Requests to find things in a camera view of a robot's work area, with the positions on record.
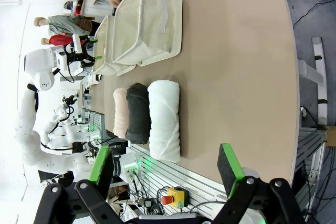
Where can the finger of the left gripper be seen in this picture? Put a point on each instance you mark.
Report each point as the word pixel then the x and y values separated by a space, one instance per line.
pixel 88 62
pixel 88 40

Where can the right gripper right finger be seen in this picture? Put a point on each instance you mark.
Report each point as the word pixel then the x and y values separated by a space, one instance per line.
pixel 228 171

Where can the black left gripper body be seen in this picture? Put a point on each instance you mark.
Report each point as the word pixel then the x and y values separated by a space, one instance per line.
pixel 76 57

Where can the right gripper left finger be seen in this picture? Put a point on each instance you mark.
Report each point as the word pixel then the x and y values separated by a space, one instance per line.
pixel 98 169

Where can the pale cream towel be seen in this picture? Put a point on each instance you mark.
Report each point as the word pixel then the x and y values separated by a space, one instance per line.
pixel 120 113

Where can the white towel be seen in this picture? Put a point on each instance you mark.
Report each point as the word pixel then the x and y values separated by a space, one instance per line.
pixel 164 119

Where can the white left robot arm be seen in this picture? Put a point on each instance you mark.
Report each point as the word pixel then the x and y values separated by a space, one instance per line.
pixel 39 61

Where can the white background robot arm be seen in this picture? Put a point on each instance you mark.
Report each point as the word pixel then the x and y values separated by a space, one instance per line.
pixel 56 129

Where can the mannequin in red top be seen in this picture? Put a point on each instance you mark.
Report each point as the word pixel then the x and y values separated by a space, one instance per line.
pixel 57 40

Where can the mannequin in grey-green jacket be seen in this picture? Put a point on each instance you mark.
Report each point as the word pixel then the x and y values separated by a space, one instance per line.
pixel 63 23

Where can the white controller box green light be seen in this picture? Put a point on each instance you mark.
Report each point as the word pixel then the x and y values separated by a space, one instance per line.
pixel 128 161

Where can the yellow emergency stop button box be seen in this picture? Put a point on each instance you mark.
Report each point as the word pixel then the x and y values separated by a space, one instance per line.
pixel 178 195

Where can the cream fabric basket with label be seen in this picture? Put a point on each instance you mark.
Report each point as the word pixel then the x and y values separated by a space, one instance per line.
pixel 147 24

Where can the dark grey rolled towel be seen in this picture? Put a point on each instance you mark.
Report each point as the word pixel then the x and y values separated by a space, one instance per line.
pixel 137 113

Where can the brown cardboard box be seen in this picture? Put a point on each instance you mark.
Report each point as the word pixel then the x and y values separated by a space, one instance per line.
pixel 331 137

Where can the white table leg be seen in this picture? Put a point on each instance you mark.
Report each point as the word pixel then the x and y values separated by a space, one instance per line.
pixel 321 77

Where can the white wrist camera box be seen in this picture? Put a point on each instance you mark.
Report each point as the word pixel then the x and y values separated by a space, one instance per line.
pixel 76 43

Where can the aluminium profile frame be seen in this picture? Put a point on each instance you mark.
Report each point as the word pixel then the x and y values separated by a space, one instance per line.
pixel 307 140
pixel 183 179

